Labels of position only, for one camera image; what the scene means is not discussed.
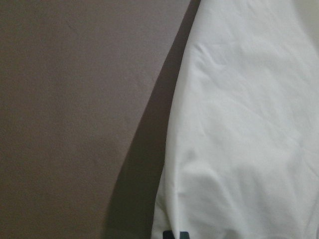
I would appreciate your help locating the cream long sleeve cat shirt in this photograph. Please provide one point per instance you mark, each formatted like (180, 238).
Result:
(242, 145)

